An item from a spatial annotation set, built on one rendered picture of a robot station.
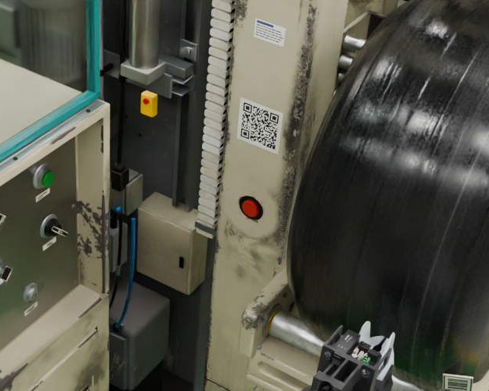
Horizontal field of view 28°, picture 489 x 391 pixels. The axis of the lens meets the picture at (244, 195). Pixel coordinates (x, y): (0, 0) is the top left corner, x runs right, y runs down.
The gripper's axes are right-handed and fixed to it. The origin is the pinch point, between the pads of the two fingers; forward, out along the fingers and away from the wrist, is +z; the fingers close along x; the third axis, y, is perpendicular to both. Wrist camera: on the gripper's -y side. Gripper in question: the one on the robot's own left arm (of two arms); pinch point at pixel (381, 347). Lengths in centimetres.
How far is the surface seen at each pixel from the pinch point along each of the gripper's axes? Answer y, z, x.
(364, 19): 18, 70, 38
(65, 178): 4, 0, 54
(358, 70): 31.9, 10.7, 15.5
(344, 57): 13, 60, 37
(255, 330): -16.7, 11.9, 23.5
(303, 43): 30.3, 17.2, 26.8
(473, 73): 35.8, 12.6, 1.2
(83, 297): -20, 4, 52
